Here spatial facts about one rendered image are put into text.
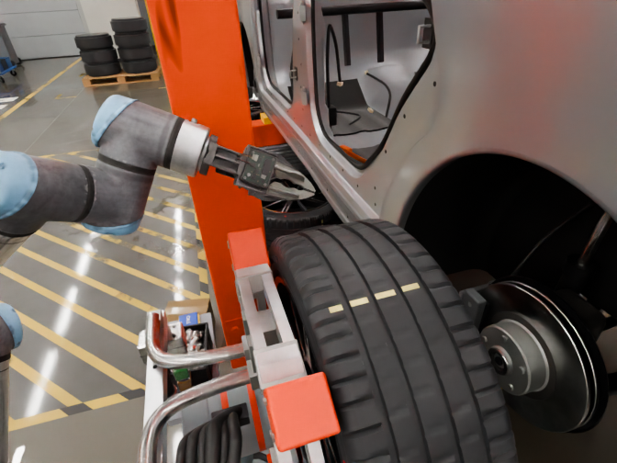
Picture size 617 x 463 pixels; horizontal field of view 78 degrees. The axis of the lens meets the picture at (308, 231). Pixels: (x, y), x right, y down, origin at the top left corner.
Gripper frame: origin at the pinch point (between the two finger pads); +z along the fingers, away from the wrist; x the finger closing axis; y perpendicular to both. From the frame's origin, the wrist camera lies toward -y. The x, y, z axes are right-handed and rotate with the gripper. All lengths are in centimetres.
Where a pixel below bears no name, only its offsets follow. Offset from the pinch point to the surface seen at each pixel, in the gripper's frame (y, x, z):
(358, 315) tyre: 23.4, -15.9, 6.9
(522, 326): 8, -13, 52
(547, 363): 13, -18, 55
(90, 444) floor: -92, -121, -31
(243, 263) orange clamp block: -6.1, -17.9, -6.6
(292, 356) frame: 21.9, -24.3, 0.0
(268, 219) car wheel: -131, -11, 17
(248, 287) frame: 7.0, -19.7, -6.4
